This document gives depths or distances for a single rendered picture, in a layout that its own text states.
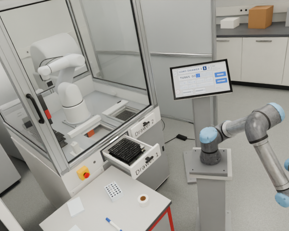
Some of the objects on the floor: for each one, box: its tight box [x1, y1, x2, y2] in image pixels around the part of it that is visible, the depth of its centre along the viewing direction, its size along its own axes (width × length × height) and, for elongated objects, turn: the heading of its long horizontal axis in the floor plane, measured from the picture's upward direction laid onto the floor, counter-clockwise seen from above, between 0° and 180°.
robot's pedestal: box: [189, 147, 232, 231], centre depth 189 cm, size 30×30×76 cm
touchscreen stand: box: [183, 96, 228, 184], centre depth 243 cm, size 50×45×102 cm
